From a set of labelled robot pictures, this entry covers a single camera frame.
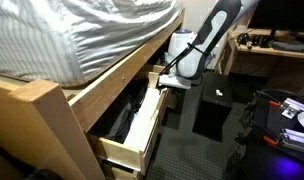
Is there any orange handled clamp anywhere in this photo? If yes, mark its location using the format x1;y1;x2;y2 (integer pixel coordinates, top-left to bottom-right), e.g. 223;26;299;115
268;99;282;109
261;134;280;148

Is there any grey sheeted mattress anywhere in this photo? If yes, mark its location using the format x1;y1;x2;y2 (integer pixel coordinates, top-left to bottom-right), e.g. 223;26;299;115
0;0;184;89

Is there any wooden drawer with grey clothes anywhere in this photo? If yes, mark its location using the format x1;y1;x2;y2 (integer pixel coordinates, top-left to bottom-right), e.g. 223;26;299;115
86;84;170;177

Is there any wooden bed frame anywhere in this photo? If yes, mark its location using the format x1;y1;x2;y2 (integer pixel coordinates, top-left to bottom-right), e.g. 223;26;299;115
0;8;186;180

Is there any black computer tower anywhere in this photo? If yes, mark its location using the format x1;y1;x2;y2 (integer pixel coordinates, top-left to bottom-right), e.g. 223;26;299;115
191;70;234;143

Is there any black cable loop on cart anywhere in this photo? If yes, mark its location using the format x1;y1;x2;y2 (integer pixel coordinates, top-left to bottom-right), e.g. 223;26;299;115
241;87;295;133

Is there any black desk items cluster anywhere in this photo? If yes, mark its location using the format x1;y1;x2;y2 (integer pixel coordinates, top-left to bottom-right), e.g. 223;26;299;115
251;34;272;49

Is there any wooden desk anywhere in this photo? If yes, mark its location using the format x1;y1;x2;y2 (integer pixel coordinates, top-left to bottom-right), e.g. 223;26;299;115
221;28;304;96

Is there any dark grey clothes heap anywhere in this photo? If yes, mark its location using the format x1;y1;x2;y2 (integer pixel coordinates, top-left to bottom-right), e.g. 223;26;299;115
101;81;150;145

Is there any white wrist mount plate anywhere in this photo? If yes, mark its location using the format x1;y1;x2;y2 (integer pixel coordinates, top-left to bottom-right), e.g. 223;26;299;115
157;73;193;91

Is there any round black desk gadget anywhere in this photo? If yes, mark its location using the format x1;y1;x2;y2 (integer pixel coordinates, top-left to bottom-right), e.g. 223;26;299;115
236;32;251;46

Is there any black keyboard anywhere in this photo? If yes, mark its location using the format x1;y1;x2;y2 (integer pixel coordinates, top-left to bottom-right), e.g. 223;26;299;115
271;40;304;54

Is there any black robot cart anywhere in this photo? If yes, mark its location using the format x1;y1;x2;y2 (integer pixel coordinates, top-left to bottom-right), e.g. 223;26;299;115
223;88;304;180

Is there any silver aluminium extrusion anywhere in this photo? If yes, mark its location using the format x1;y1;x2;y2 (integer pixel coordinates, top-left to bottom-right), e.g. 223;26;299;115
278;97;304;120
279;127;304;156

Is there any black monitor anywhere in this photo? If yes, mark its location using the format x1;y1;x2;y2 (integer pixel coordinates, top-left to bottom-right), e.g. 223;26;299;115
248;0;304;33

